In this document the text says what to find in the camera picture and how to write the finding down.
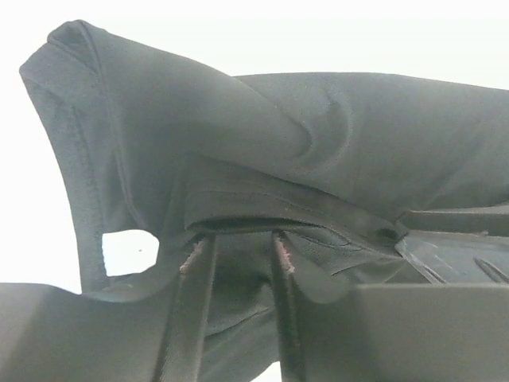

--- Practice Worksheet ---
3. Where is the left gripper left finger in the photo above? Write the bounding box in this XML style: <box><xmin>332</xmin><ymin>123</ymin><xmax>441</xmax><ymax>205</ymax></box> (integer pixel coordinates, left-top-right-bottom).
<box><xmin>1</xmin><ymin>236</ymin><xmax>216</xmax><ymax>381</ymax></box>

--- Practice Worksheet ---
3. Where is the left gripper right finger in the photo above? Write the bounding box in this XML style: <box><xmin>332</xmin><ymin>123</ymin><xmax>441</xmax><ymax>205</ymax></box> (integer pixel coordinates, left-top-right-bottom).
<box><xmin>272</xmin><ymin>231</ymin><xmax>508</xmax><ymax>381</ymax></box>

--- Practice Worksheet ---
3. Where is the black t shirt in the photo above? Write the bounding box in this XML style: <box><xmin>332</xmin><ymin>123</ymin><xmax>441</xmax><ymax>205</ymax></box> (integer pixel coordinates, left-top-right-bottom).
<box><xmin>19</xmin><ymin>21</ymin><xmax>508</xmax><ymax>381</ymax></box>

